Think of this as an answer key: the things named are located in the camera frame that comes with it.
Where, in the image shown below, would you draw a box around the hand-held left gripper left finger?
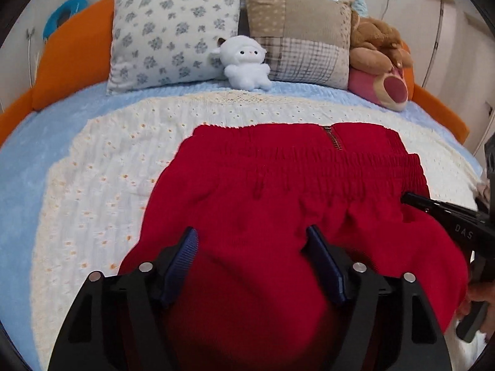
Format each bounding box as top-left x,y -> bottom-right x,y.
48,226 -> 200,371

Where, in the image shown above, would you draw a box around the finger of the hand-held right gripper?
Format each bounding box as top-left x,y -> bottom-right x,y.
401,191 -> 488,222

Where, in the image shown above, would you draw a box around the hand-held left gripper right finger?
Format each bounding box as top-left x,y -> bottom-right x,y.
305,224 -> 453,371

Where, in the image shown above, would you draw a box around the red garment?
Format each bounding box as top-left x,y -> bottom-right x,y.
118,122 -> 470,371

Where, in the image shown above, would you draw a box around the person's right hand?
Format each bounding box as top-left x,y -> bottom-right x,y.
457,280 -> 495,318

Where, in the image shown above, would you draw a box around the white eyelet blanket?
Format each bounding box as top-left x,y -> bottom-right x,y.
29,89 -> 484,371

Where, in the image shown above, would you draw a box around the pink plush toy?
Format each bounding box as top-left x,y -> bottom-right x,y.
348,64 -> 411,113

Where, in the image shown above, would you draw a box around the brown teddy bear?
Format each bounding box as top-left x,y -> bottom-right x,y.
348,0 -> 414,76

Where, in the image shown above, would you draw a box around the light blue bed sheet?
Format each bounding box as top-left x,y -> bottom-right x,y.
0,79 -> 484,371

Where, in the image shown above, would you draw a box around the beige patchwork pillow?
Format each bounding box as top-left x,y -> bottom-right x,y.
240,0 -> 354,91

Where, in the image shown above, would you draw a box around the white plush lamb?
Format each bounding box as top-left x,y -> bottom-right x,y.
209,35 -> 272,91

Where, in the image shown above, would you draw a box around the blue floral pillow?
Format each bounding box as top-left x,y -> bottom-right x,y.
106,0 -> 242,95

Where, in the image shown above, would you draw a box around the grey wall cable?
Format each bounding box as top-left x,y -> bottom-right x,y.
421,0 -> 445,89

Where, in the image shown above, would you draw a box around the orange upholstered bed frame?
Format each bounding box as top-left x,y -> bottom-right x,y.
0,0 -> 468,147

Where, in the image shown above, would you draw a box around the white wall cable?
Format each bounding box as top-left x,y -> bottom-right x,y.
24,27 -> 44,86

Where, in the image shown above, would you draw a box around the blue ring wall ornament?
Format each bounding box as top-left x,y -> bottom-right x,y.
42,0 -> 88,39

